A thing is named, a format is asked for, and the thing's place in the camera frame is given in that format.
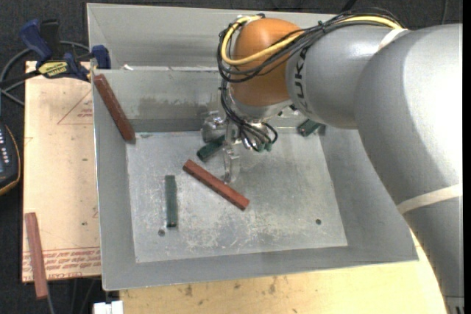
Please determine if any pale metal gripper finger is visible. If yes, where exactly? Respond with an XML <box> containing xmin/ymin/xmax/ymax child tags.
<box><xmin>230</xmin><ymin>152</ymin><xmax>242</xmax><ymax>184</ymax></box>
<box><xmin>222</xmin><ymin>148</ymin><xmax>233</xmax><ymax>185</ymax></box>

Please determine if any red-brown flat block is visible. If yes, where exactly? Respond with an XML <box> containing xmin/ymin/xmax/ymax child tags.
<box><xmin>24</xmin><ymin>212</ymin><xmax>50</xmax><ymax>301</ymax></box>
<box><xmin>182</xmin><ymin>159</ymin><xmax>251</xmax><ymax>212</ymax></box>
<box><xmin>93</xmin><ymin>74</ymin><xmax>137</xmax><ymax>143</ymax></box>

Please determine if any dark green flat block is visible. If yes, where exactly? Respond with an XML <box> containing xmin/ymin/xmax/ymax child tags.
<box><xmin>163</xmin><ymin>174</ymin><xmax>179</xmax><ymax>229</ymax></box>
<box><xmin>196</xmin><ymin>138</ymin><xmax>226</xmax><ymax>163</ymax></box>
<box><xmin>297</xmin><ymin>118</ymin><xmax>327</xmax><ymax>138</ymax></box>

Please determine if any grey metal bin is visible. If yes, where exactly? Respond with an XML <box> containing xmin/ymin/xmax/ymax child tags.
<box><xmin>86</xmin><ymin>2</ymin><xmax>419</xmax><ymax>292</ymax></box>

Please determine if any brown cardboard board, red print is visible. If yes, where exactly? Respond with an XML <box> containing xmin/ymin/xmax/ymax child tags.
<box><xmin>21</xmin><ymin>60</ymin><xmax>102</xmax><ymax>284</ymax></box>

